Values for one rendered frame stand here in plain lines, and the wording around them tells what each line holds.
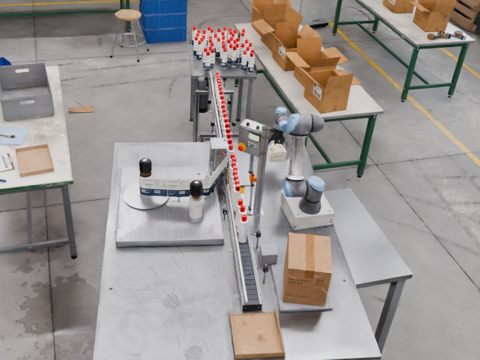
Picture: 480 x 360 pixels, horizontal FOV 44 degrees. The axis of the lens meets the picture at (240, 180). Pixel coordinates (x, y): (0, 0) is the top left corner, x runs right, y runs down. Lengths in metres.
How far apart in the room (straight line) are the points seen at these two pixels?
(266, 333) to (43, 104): 2.78
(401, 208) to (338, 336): 2.59
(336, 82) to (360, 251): 1.88
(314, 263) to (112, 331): 1.15
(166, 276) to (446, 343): 2.17
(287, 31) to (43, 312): 3.62
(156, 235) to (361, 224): 1.38
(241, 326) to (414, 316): 1.82
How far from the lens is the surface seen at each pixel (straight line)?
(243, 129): 3.70
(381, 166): 6.26
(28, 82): 5.67
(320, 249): 3.39
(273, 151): 4.31
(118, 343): 3.26
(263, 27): 6.45
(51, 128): 5.02
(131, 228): 3.81
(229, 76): 5.65
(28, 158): 4.68
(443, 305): 4.94
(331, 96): 5.34
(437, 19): 7.62
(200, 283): 3.53
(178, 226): 3.82
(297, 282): 3.32
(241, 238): 3.69
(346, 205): 4.23
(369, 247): 3.93
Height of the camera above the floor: 3.38
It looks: 36 degrees down
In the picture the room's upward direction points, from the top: 5 degrees clockwise
